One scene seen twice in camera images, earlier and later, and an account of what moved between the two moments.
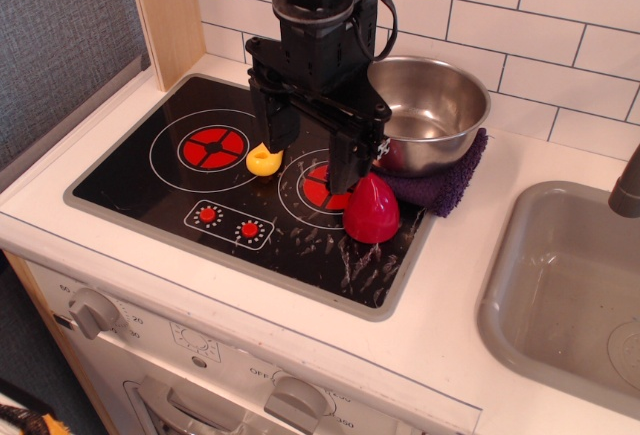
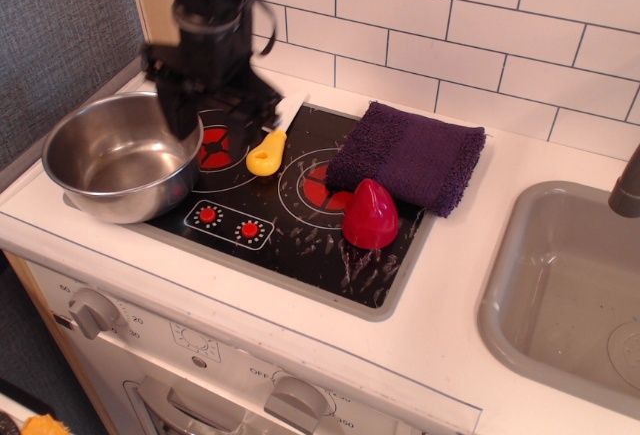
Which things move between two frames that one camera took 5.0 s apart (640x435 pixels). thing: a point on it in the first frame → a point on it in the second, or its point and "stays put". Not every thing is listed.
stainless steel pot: [436, 106] → [114, 159]
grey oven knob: [297, 403] stays put
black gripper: [329, 68] → [216, 60]
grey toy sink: [559, 295] stays put
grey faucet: [624, 198] stays put
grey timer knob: [93, 312] stays put
